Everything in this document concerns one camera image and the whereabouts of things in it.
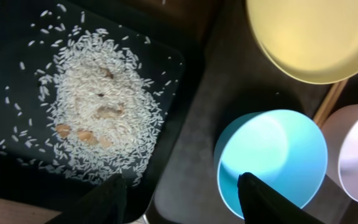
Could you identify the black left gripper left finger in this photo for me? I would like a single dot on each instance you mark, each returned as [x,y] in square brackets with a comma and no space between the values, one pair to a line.
[104,204]

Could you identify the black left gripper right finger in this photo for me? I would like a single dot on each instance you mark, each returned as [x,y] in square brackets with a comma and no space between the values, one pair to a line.
[261,204]

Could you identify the light blue bowl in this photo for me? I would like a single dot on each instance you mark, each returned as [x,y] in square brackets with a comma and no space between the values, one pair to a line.
[285,149]

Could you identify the pile of rice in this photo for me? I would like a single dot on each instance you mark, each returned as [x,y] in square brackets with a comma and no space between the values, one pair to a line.
[102,114]

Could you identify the pink white bowl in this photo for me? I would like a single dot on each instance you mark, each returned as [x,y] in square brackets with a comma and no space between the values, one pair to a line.
[341,134]

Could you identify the wooden chopstick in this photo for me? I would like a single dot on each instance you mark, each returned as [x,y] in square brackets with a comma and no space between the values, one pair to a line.
[334,99]
[325,105]

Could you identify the yellow plate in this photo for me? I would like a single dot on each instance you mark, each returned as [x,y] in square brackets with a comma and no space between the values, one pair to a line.
[313,41]

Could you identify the black square tray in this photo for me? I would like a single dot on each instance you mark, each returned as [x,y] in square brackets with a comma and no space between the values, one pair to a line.
[167,56]

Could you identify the dark brown serving tray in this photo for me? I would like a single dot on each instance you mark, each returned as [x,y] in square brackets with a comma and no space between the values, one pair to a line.
[238,79]

